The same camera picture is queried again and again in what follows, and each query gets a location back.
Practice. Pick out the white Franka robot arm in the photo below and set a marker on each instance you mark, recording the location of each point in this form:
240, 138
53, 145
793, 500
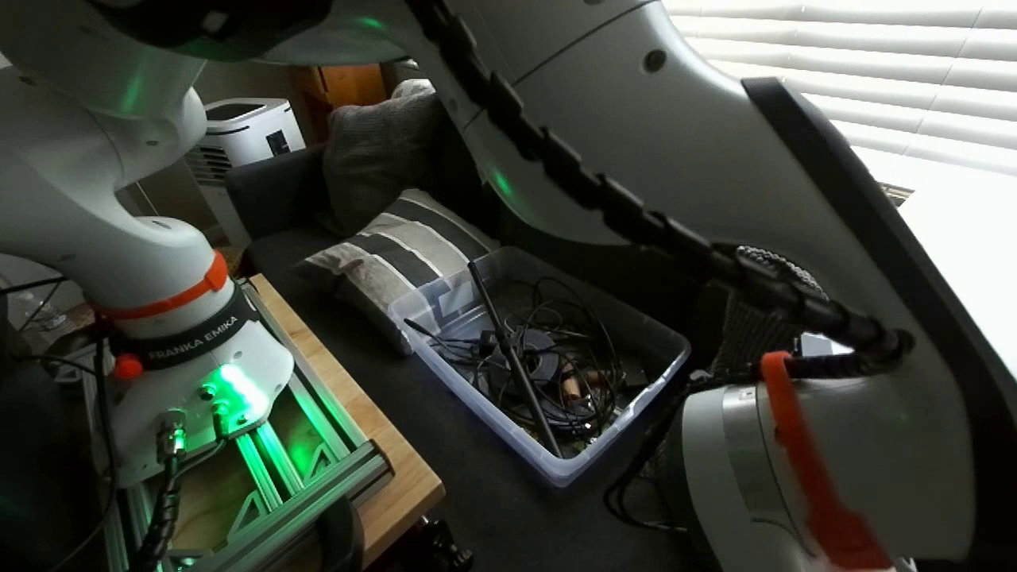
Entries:
655, 138

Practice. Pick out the long black rod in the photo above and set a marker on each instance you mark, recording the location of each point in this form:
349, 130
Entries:
513, 354

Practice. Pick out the beige grey striped pillow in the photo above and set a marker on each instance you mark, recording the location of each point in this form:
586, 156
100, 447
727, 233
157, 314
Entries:
400, 255

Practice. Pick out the tan wooden item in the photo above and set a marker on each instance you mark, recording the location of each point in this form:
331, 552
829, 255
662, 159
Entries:
572, 384

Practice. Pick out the grey knitted cushion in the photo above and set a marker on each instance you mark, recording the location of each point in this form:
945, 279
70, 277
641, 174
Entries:
377, 159

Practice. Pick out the light wooden table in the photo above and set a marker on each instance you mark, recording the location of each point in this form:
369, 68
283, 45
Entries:
369, 447

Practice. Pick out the dark grey sofa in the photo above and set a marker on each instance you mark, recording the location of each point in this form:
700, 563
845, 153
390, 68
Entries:
477, 508

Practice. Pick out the brown wooden cabinet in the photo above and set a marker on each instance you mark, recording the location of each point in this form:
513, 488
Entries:
350, 83

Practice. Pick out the white air purifier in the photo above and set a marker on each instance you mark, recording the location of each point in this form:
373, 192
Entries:
250, 138

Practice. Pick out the aluminium extrusion mounting frame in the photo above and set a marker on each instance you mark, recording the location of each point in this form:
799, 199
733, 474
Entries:
273, 464

